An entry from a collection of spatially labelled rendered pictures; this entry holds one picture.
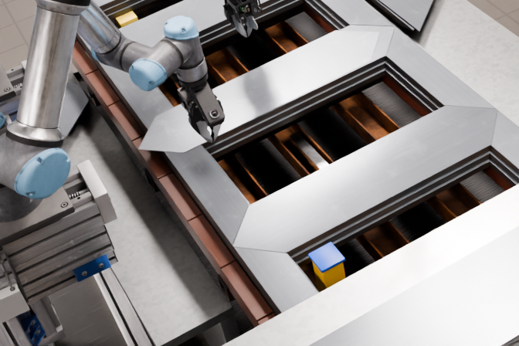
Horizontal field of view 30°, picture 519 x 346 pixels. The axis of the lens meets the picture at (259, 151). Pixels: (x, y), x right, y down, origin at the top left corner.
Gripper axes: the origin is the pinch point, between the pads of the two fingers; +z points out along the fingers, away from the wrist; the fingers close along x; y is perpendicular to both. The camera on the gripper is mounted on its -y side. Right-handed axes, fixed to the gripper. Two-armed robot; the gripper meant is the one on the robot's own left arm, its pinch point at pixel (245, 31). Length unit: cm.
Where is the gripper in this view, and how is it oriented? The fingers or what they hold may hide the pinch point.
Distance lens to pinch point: 270.3
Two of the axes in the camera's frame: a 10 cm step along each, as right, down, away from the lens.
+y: 4.5, 5.5, -7.0
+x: 8.7, -4.3, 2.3
